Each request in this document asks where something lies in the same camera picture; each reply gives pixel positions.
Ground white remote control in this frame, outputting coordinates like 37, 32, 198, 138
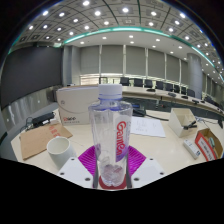
182, 138, 202, 160

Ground black power adapter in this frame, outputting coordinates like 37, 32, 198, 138
31, 111, 56, 128

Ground small open white box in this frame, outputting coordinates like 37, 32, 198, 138
166, 107, 199, 139

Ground white ceramic mug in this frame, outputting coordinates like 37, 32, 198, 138
45, 135, 78, 170

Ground brown paper envelope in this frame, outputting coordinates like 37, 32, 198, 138
18, 122, 74, 161

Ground large white cardboard box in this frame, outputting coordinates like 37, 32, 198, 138
55, 84, 101, 127

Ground clear plastic water bottle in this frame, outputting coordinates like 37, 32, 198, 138
87, 83, 134, 188

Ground small black tool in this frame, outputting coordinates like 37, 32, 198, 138
182, 120, 198, 131

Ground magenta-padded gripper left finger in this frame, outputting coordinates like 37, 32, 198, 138
56, 144, 101, 190

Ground white paper sheet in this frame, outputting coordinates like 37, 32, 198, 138
129, 115, 167, 139

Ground black desk telephone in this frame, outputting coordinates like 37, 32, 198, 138
131, 102, 148, 118

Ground round ceiling lights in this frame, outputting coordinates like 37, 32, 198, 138
19, 0, 224, 78

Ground row of black office chairs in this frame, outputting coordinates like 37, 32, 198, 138
98, 76, 198, 99

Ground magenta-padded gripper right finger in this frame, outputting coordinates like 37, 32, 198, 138
125, 145, 166, 189

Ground open red-edged cardboard box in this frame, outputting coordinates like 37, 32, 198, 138
194, 127, 224, 163

